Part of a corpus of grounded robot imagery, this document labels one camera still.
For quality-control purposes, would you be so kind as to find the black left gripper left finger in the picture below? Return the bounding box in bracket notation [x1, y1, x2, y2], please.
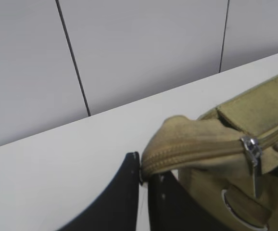
[61, 152, 139, 231]

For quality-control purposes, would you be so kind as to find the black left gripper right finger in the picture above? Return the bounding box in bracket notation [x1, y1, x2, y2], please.
[148, 172, 228, 231]

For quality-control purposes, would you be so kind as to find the yellow canvas tote bag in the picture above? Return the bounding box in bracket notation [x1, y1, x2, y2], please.
[141, 75, 278, 231]

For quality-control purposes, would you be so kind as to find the silver metal zipper pull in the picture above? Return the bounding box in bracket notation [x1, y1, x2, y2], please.
[240, 136, 263, 198]

